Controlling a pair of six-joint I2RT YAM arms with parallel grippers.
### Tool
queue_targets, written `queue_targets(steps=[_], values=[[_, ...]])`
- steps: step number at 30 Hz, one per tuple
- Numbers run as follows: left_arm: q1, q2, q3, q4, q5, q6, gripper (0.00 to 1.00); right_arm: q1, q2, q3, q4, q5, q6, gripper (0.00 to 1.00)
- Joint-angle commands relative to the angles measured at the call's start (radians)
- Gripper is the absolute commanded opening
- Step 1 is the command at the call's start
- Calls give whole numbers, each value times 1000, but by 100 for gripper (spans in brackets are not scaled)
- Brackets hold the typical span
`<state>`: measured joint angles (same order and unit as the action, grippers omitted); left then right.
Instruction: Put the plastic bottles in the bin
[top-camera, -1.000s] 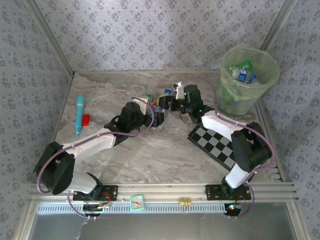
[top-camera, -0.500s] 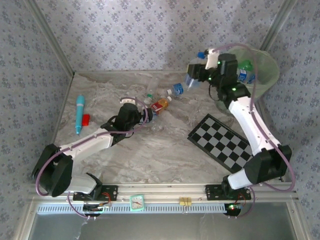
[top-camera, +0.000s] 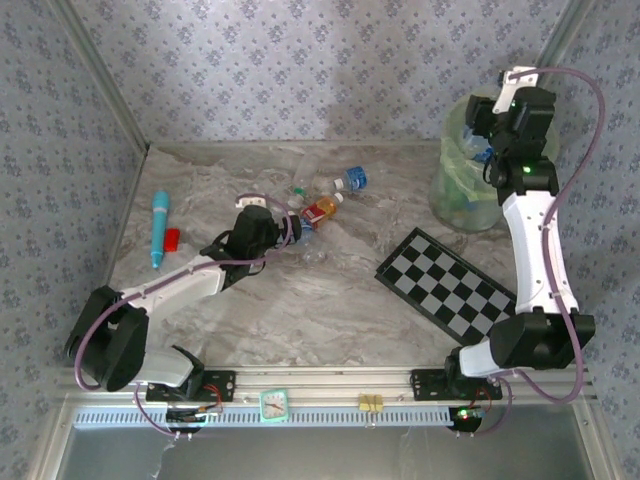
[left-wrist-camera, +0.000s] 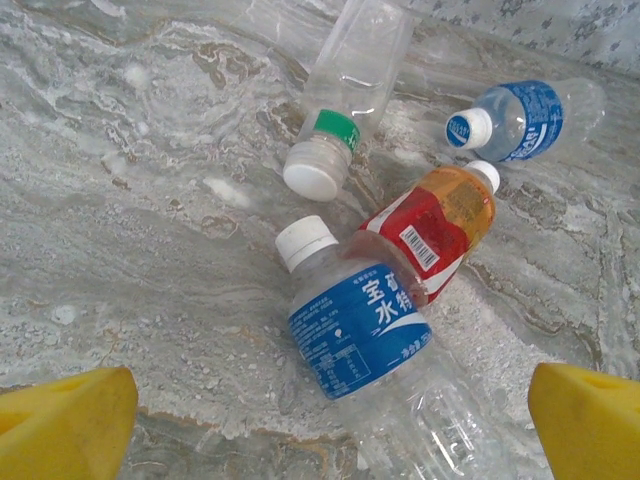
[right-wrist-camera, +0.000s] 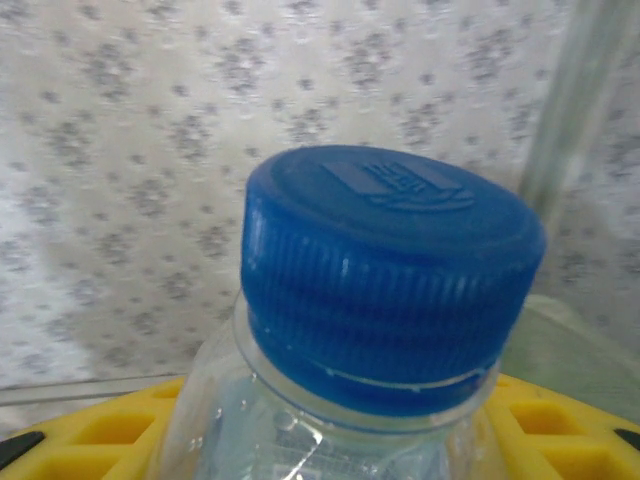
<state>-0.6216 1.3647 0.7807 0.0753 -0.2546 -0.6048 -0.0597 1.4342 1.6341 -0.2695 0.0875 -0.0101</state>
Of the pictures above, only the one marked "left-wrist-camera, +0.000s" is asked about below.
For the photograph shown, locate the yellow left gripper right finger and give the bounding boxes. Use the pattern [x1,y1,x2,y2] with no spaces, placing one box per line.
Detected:
[528,362,640,480]

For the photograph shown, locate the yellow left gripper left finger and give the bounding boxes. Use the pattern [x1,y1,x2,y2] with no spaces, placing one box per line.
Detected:
[0,366,140,480]

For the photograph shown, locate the red orange label bottle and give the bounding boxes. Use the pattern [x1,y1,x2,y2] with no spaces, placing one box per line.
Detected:
[344,159,502,309]

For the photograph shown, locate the blue label bottle white cap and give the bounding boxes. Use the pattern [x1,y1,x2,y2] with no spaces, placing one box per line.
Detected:
[274,214,506,480]
[444,78,609,164]

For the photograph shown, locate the clear bottle green neck ring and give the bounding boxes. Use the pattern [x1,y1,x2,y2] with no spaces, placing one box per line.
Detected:
[282,0,416,203]

